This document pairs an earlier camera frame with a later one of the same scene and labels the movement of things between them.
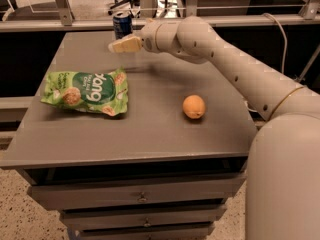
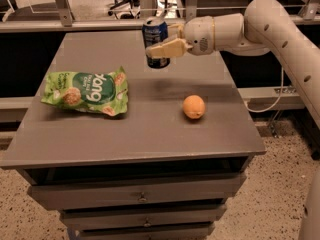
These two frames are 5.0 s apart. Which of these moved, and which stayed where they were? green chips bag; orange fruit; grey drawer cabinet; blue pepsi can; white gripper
Moved: white gripper; blue pepsi can
Stayed: grey drawer cabinet; green chips bag; orange fruit
